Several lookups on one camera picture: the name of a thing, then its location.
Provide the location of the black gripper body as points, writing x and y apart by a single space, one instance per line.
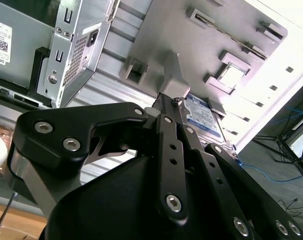
111 200

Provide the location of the hard disk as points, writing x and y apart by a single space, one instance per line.
204 117

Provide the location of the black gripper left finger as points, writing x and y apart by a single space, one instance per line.
66 120

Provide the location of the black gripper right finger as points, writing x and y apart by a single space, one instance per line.
216 175

